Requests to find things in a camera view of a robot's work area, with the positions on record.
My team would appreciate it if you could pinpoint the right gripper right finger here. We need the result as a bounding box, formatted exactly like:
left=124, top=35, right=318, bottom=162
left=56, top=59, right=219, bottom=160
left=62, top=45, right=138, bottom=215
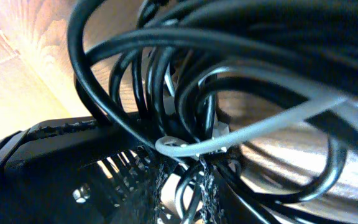
left=213, top=170, right=278, bottom=224

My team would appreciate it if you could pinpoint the black braided cable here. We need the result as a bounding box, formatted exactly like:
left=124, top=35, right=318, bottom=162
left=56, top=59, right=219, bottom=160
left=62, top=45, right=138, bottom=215
left=67, top=0, right=358, bottom=224

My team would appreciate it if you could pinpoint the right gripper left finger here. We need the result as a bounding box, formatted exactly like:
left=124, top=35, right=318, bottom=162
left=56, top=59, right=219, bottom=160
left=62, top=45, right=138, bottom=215
left=0, top=117, right=165, bottom=223

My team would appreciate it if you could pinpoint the black and white cable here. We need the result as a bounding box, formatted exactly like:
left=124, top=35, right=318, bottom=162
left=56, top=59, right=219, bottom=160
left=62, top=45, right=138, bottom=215
left=154, top=63, right=358, bottom=158

